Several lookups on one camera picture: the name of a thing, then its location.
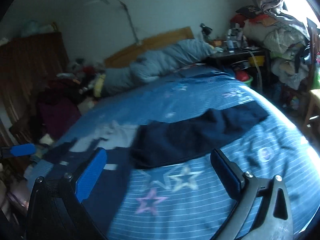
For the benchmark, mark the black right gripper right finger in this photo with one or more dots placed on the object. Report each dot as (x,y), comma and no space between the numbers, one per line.
(274,218)

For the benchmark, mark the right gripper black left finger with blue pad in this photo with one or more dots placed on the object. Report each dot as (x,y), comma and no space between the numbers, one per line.
(55,208)

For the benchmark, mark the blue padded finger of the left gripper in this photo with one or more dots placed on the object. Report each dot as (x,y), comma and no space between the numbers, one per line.
(18,150)

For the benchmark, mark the navy and grey garment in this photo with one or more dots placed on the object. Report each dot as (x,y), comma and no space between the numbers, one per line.
(158,144)

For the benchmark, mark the maroon hanging cloth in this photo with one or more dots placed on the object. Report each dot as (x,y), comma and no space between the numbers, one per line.
(59,117)

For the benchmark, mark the brown wooden wardrobe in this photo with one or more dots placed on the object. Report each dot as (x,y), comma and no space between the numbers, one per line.
(29,67)

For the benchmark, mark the blue star patterned bedsheet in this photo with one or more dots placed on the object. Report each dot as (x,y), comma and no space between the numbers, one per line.
(188,201)

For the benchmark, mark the yellow pillow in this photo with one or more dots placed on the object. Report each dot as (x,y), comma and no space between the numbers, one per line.
(99,85)

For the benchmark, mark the wooden headboard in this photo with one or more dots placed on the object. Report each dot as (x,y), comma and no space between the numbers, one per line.
(129,54)

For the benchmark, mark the red and green basin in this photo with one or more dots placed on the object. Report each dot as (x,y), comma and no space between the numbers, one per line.
(244,77)

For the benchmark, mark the grey rolled duvet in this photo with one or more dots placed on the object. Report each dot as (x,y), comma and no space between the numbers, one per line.
(153,64)

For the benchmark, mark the dark cluttered bedside desk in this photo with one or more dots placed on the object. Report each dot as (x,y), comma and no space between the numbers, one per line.
(256,62)

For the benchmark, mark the pile of bedding bags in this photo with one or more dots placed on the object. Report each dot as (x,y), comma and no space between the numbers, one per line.
(286,45)

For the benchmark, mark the black desk lamp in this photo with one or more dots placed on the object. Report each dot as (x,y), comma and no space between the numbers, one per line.
(206,32)

